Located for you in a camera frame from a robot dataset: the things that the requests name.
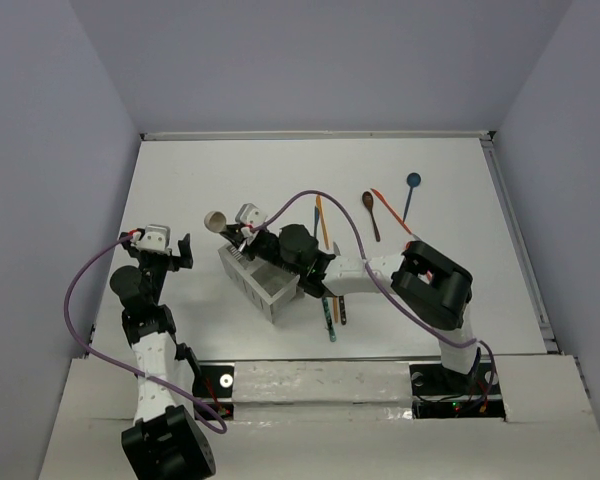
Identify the beige spoon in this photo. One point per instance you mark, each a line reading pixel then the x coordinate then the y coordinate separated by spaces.
pixel 215 222

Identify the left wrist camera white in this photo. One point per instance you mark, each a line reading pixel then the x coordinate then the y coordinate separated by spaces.
pixel 155 238

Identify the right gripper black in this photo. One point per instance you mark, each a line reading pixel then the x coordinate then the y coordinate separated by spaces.
pixel 240 241

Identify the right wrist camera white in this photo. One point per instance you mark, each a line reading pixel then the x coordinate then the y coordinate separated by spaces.
pixel 251 216

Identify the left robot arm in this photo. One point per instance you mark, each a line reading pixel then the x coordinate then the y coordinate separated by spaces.
pixel 165 442

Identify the blue knife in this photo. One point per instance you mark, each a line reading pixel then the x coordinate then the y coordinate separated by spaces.
pixel 316 221

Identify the orange knife upper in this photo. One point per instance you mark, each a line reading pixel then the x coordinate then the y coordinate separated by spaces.
pixel 322 222

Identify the teal patterned handle knife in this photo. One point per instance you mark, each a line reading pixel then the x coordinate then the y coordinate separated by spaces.
pixel 328 320

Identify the brown spoon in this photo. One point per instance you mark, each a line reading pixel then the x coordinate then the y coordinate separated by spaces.
pixel 368 202

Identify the orange knife lower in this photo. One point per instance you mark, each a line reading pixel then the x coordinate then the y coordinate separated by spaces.
pixel 335 306

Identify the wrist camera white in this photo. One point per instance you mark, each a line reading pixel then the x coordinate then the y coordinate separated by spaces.
pixel 251 216
pixel 155 238

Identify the red-orange knife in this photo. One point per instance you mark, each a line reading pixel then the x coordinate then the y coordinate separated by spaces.
pixel 392 211

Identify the white utensil caddy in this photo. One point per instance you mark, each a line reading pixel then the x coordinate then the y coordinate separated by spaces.
pixel 269 288

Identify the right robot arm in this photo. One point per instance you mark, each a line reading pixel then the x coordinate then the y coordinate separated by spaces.
pixel 427 286

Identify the dark handle steel knife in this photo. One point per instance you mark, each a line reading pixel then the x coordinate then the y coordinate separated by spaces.
pixel 340 299

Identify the white cardboard front cover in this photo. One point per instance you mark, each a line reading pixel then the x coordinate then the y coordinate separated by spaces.
pixel 353 420

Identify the orange knife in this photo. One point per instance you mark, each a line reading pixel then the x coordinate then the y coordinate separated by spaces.
pixel 335 306
pixel 322 222

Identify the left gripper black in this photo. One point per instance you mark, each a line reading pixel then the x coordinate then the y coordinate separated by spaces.
pixel 173 262

